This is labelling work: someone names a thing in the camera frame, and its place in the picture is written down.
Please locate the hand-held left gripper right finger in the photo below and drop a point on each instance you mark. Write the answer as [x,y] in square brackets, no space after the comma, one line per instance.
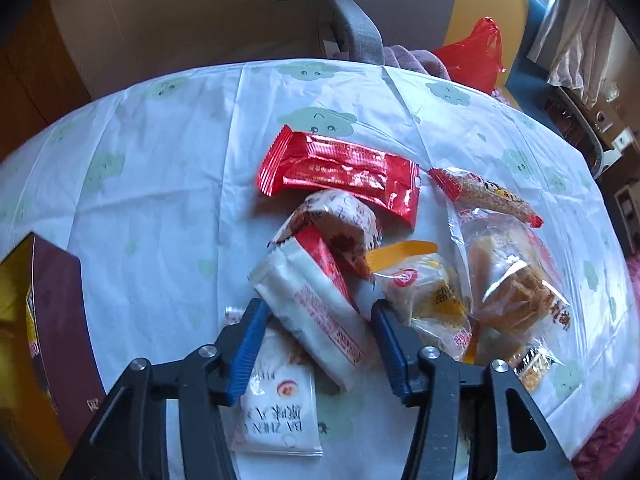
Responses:
[390,355]

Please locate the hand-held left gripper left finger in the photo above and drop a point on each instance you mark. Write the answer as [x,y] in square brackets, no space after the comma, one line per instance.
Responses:
[250,345]

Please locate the white packet with red stripe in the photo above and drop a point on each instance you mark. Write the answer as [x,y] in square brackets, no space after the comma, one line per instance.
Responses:
[315,310]

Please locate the shiny red snack packet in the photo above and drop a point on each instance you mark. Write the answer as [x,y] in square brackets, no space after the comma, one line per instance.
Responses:
[345,165]

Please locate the maroon gift box gold interior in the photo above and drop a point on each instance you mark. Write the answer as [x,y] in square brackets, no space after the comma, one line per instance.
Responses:
[55,310]

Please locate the flat white snack packet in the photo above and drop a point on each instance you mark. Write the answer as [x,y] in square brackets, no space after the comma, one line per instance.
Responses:
[280,410]

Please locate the yellow cake packet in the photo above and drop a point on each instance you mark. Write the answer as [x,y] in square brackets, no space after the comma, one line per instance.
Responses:
[430,295]

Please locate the small clear orange-print packet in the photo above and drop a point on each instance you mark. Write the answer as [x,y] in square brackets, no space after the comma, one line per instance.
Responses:
[535,365]

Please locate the clear bag of brown pastries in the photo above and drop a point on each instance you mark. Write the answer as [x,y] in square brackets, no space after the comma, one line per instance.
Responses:
[510,270]

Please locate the crumpled white brown-print packet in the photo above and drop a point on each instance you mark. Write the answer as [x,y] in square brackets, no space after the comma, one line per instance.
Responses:
[340,210]

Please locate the sesame bar packet red ends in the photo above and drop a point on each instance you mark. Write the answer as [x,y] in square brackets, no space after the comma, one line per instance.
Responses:
[490,192]

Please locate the purple cloth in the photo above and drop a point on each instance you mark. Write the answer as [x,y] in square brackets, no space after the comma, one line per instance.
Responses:
[415,60]

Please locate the red plastic bag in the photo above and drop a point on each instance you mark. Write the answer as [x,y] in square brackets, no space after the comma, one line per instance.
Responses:
[475,55]

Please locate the cluttered side stand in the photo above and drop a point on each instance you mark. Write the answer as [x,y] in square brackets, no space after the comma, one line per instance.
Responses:
[595,120]

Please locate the grey chair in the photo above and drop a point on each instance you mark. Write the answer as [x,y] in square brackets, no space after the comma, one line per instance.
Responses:
[355,30]

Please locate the light pink curtain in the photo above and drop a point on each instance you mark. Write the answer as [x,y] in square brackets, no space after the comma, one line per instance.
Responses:
[575,20]

